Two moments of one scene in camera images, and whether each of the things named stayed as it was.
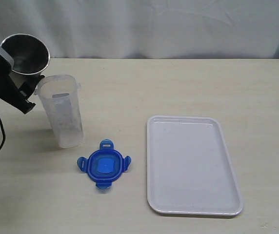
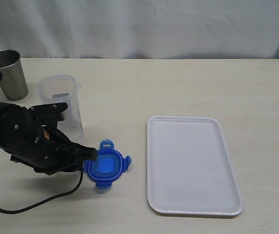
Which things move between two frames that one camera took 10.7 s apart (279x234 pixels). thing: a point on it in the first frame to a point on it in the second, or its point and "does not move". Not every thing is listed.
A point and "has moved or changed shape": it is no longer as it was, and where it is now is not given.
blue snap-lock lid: (105, 165) does not move
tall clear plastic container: (60, 94) does not move
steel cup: (30, 56) has moved or changed shape
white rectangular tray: (189, 169) does not move
